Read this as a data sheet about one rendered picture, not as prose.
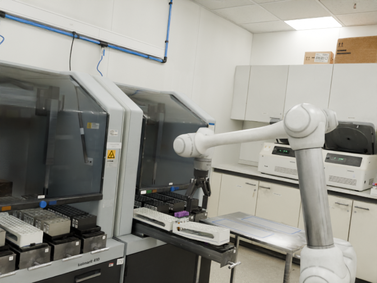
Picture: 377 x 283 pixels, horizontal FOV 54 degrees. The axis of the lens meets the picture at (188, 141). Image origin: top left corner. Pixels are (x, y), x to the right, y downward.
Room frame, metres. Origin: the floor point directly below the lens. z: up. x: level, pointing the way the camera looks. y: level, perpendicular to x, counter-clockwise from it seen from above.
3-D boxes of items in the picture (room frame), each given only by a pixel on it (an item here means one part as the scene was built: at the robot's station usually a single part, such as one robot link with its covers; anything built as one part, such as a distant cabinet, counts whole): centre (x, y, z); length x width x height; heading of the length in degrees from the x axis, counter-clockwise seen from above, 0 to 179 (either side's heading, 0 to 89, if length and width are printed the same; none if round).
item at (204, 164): (1.88, -0.08, 1.20); 0.09 x 0.09 x 0.06
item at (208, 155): (1.86, -0.08, 1.30); 0.13 x 0.11 x 0.16; 147
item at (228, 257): (1.94, 0.00, 0.78); 0.73 x 0.14 x 0.09; 52
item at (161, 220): (2.05, 0.14, 0.83); 0.30 x 0.10 x 0.06; 52
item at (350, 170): (3.93, -1.68, 1.24); 0.62 x 0.56 x 0.69; 142
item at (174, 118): (2.44, 0.26, 1.28); 0.61 x 0.51 x 0.63; 142
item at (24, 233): (1.62, 0.73, 0.83); 0.30 x 0.10 x 0.06; 52
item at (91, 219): (1.80, 0.46, 0.85); 0.12 x 0.02 x 0.06; 142
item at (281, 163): (4.29, -1.23, 1.22); 0.62 x 0.56 x 0.64; 140
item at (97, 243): (1.94, 0.65, 0.78); 0.73 x 0.14 x 0.09; 52
